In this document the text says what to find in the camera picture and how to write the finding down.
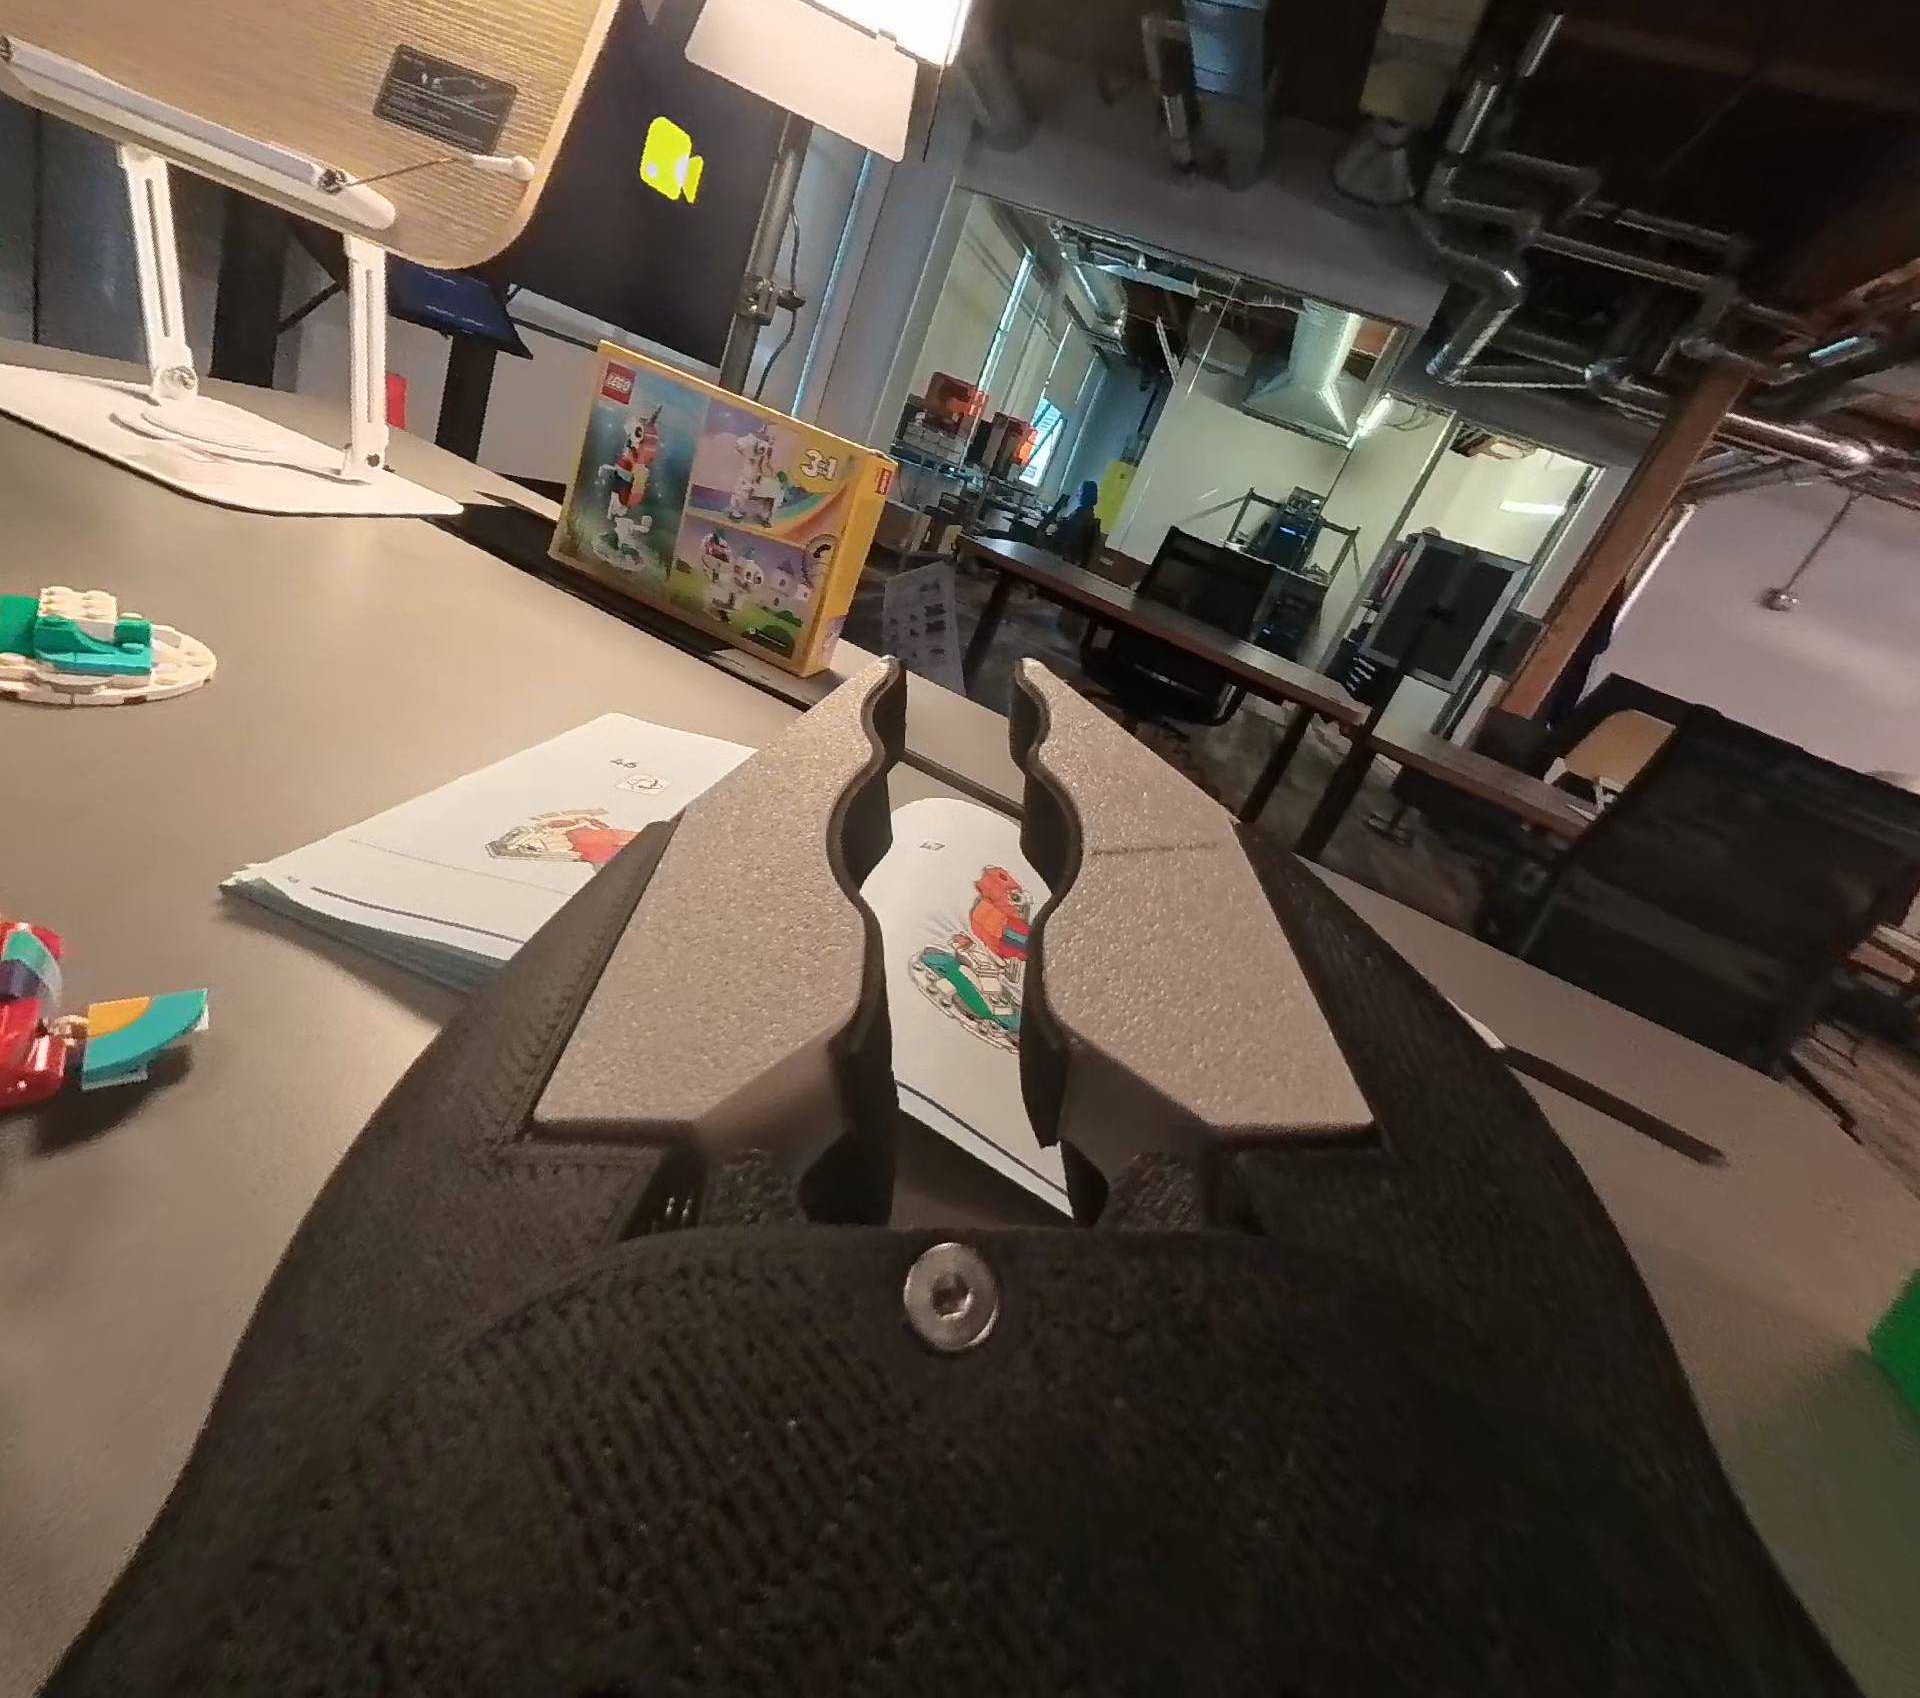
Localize colourful lego body assembly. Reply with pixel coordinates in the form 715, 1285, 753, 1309
0, 919, 211, 1117

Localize white round lego base assembly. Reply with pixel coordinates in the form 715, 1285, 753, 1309
0, 584, 220, 709

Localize black office chair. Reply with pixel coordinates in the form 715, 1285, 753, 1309
1110, 529, 1277, 727

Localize wooden support post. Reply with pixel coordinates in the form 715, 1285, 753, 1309
1500, 363, 1757, 719

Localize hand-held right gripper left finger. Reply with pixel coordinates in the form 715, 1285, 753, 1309
532, 657, 910, 1168

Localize green plastic bin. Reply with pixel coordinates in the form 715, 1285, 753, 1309
1865, 1271, 1920, 1408

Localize dark screen with yellow icon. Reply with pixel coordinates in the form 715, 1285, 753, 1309
493, 0, 798, 367

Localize light stand pole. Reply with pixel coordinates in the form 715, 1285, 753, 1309
715, 139, 819, 396

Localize black mesh chair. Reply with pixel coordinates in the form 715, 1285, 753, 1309
1475, 701, 1920, 1071

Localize open lego instruction booklet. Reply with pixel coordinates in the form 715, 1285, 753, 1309
221, 711, 1081, 1221

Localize long dark table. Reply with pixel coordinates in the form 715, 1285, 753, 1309
960, 534, 1374, 861

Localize white printed sheet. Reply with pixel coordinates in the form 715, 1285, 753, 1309
884, 564, 970, 688

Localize yellow lego set box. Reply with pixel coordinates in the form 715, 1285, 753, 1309
546, 341, 897, 680

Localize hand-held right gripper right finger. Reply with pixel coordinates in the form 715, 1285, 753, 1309
1008, 657, 1381, 1176

